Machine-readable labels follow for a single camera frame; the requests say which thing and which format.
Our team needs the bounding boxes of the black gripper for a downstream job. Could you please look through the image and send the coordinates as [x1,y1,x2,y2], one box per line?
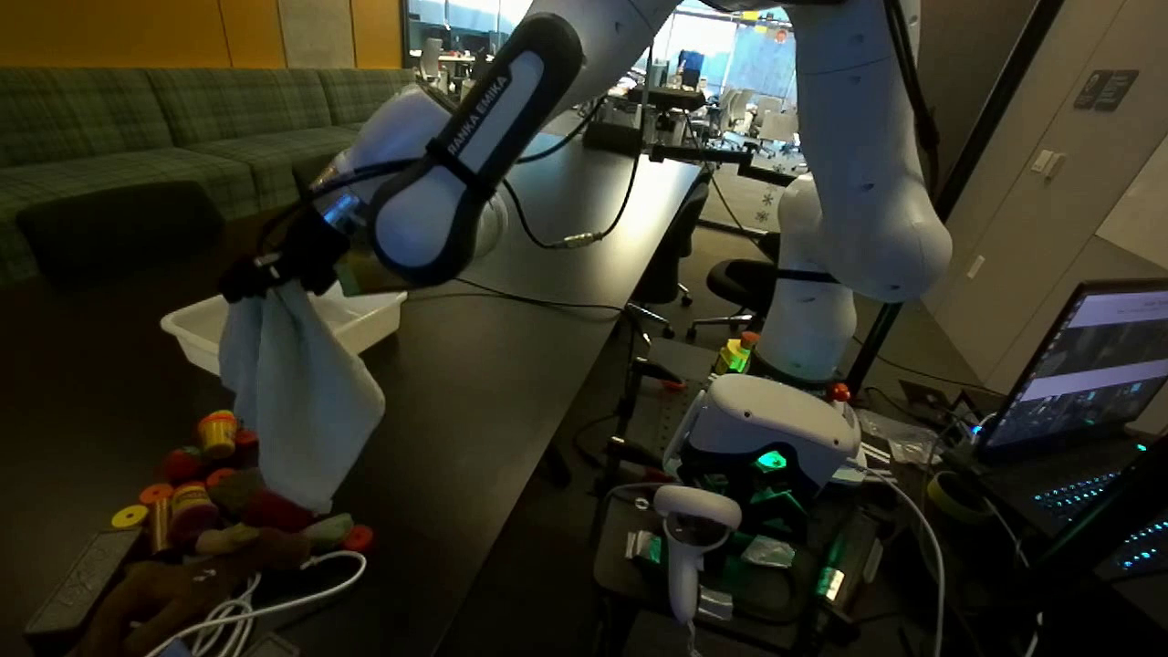
[220,210,350,302]

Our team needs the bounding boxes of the white cloth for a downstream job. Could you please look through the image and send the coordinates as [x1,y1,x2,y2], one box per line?
[220,280,387,511]

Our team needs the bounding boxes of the yellow red toy cup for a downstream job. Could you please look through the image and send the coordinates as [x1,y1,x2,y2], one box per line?
[197,409,237,459]

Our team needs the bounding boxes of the white cable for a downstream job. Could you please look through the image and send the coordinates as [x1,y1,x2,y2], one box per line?
[141,546,371,657]

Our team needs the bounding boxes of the black rectangular block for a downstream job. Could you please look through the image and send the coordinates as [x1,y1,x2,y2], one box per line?
[27,530,140,639]

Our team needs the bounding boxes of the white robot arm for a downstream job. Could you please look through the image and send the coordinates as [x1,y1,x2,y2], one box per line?
[222,0,952,382]

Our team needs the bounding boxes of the clear plastic bin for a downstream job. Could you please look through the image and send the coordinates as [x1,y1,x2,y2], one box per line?
[162,283,404,376]

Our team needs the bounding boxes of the green plaid sofa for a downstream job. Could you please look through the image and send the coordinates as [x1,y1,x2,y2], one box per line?
[0,70,411,283]

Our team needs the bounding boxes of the green yellow small toy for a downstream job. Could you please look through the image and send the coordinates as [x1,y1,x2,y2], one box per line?
[719,339,753,371]

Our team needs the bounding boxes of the black office chair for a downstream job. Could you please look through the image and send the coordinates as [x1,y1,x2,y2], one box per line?
[704,258,778,316]

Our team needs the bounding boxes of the white VR controller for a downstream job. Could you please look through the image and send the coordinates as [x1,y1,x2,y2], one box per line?
[653,485,740,628]

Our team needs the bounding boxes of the white VR headset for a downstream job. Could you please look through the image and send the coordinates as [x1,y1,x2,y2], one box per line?
[679,371,862,485]

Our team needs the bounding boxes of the open laptop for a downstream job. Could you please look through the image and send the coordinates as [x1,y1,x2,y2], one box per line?
[973,280,1168,580]

